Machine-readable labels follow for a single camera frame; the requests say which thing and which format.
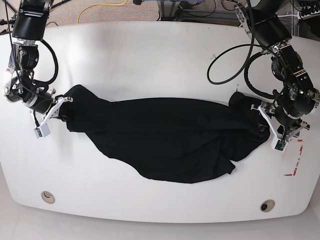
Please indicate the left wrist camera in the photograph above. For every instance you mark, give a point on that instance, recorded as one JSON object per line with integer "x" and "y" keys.
{"x": 279, "y": 145}

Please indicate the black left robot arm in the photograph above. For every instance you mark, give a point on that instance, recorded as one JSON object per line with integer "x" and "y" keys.
{"x": 298, "y": 96}

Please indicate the black T-shirt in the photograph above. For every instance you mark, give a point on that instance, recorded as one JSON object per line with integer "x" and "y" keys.
{"x": 178, "y": 140}

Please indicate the left table grommet hole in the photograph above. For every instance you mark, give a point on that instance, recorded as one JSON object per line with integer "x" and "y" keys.
{"x": 48, "y": 197}

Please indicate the white power strip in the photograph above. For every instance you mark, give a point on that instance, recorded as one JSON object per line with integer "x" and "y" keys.
{"x": 309, "y": 11}

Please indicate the right table grommet hole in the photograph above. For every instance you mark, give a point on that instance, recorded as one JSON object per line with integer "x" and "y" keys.
{"x": 267, "y": 205}

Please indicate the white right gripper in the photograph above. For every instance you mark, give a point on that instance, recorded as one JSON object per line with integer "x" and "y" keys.
{"x": 53, "y": 110}

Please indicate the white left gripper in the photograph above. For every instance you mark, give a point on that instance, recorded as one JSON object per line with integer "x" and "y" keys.
{"x": 283, "y": 130}

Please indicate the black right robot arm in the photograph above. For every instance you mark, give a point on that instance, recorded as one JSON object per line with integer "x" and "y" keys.
{"x": 28, "y": 27}

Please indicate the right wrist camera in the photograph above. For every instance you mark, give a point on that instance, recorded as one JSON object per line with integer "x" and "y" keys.
{"x": 42, "y": 131}

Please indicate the red tape rectangle marking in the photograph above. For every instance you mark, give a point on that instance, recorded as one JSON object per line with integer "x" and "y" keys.
{"x": 291, "y": 157}

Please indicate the table grommet hole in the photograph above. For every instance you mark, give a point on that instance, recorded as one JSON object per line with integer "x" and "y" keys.
{"x": 48, "y": 197}
{"x": 267, "y": 205}

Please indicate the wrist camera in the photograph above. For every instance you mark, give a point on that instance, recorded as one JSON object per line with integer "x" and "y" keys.
{"x": 42, "y": 131}
{"x": 279, "y": 145}

